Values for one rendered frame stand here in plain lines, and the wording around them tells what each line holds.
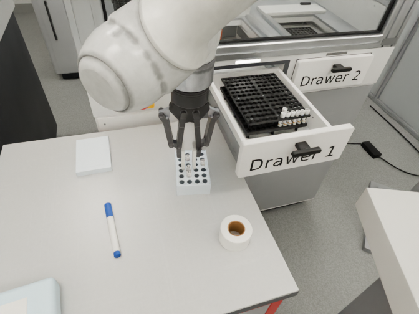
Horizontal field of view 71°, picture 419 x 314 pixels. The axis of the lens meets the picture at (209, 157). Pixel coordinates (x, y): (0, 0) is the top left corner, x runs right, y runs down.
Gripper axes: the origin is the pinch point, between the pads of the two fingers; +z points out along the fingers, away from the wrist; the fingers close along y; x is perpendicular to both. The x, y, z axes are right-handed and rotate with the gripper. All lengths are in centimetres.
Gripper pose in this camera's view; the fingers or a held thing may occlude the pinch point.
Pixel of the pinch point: (188, 156)
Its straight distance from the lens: 71.7
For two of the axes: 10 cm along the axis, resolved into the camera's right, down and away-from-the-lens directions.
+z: -0.6, 7.0, 7.1
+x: 1.1, 7.1, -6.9
